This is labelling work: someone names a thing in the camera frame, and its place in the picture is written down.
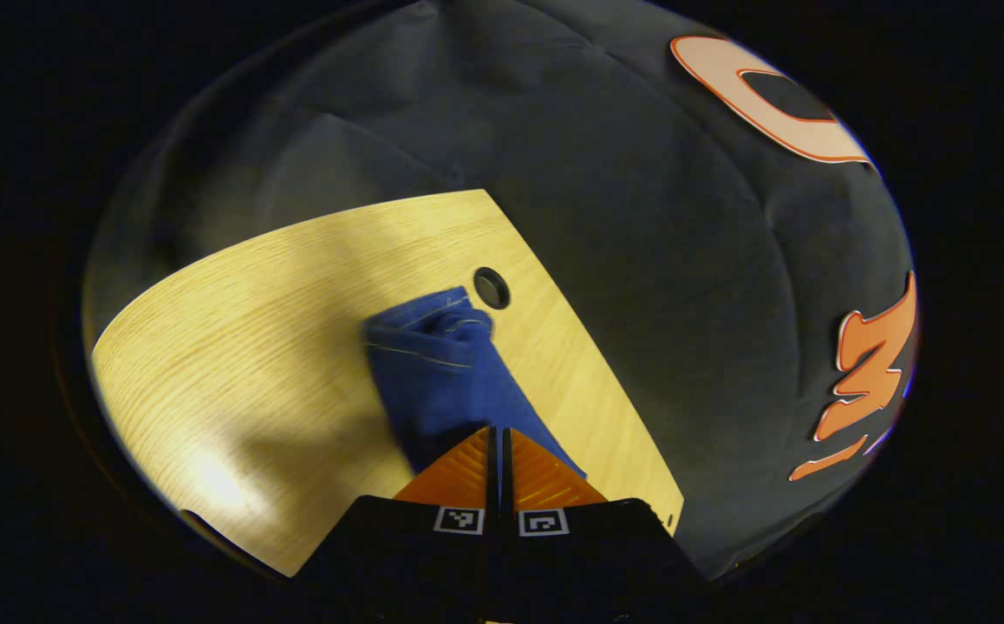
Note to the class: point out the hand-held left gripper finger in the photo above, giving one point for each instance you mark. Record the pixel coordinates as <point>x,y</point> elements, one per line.
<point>508,555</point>
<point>492,555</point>

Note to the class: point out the blue jeans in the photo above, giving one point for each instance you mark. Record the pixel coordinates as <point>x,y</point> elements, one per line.
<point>441,381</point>

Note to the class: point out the black backdrop cloth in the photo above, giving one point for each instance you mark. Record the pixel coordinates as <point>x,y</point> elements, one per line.
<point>641,260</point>

